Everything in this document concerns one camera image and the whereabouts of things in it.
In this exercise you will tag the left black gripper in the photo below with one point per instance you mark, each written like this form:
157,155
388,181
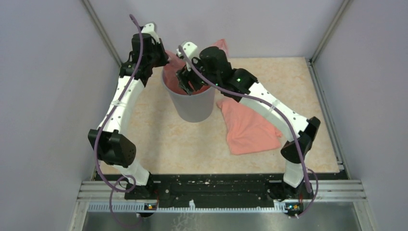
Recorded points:
163,60

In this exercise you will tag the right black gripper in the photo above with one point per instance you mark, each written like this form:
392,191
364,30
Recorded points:
185,76

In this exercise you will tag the translucent red trash bag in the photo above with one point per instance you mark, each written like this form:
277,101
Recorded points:
170,79

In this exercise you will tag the grey plastic trash bin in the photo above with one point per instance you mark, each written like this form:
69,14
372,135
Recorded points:
193,108

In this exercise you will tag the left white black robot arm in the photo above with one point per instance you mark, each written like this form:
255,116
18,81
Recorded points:
109,142

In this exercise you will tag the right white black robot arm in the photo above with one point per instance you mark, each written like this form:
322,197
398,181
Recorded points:
243,87

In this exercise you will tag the flat pink trash bag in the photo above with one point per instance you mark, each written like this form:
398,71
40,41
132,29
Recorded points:
247,131

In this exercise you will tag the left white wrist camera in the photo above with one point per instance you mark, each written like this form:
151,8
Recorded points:
151,29

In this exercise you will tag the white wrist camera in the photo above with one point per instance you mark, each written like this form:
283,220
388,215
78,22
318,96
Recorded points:
151,29
188,51

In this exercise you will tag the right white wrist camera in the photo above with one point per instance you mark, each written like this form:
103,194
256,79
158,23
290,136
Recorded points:
188,51

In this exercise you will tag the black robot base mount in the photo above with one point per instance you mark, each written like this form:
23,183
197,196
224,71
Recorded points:
217,190

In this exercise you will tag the white toothed cable rail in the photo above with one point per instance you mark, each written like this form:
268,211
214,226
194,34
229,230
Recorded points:
141,207

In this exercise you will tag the aluminium frame rail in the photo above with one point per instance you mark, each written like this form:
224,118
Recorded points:
327,191

